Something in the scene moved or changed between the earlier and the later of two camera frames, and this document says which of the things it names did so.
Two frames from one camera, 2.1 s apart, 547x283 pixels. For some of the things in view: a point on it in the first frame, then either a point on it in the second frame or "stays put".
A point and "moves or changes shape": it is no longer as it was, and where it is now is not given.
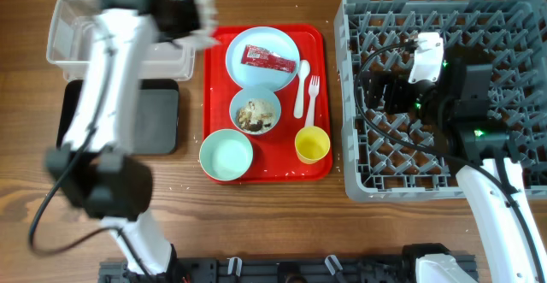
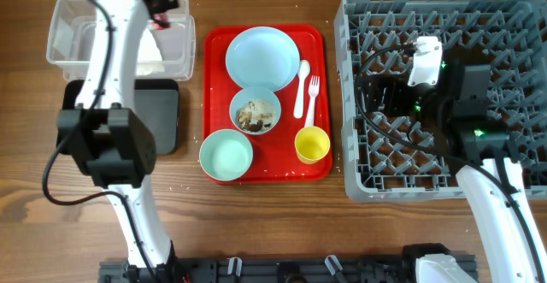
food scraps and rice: x=256 y=116 stays put
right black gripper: x=389 y=93 stays put
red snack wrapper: x=262 y=57 moves or changes shape
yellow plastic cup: x=311 y=144 stays put
